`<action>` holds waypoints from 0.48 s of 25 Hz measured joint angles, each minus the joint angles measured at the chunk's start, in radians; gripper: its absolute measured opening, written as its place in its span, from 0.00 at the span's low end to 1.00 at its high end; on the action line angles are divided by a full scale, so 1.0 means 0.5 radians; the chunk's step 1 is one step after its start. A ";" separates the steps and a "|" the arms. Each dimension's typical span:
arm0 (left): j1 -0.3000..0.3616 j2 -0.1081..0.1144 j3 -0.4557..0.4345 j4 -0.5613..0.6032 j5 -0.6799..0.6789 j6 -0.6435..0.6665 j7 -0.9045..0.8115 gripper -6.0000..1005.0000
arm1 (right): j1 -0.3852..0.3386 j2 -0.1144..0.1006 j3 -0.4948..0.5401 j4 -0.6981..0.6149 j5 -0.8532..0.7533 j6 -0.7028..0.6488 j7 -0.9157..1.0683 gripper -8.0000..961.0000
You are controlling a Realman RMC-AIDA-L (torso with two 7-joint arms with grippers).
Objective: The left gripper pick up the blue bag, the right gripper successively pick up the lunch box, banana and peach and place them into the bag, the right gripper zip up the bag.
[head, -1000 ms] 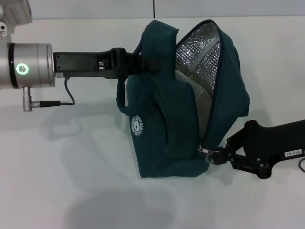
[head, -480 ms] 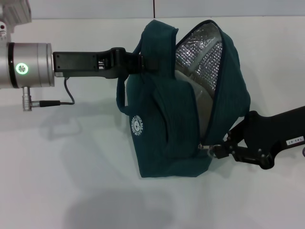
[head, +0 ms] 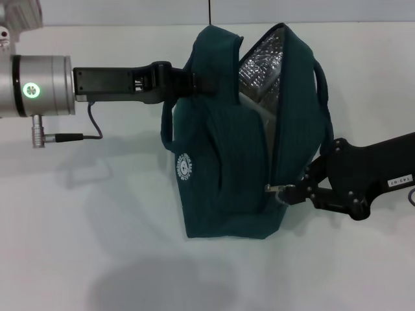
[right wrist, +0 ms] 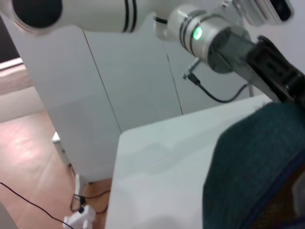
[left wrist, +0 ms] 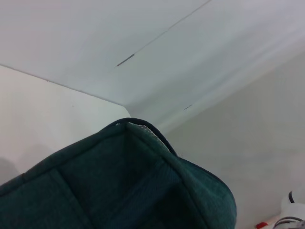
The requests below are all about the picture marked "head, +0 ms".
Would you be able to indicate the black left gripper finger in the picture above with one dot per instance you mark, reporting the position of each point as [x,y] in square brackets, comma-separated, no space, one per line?
[181,84]

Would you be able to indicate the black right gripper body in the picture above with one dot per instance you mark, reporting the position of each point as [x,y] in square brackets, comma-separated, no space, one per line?
[379,168]

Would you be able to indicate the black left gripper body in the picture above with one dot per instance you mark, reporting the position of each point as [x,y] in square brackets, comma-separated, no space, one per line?
[103,79]

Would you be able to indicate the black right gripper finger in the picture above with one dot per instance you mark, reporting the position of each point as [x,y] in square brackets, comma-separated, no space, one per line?
[319,168]
[337,201]

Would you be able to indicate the clear plastic food container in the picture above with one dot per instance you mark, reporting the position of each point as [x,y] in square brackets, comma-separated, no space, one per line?
[256,110]

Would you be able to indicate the dark teal insulated lunch bag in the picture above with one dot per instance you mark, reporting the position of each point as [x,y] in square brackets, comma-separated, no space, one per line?
[227,162]

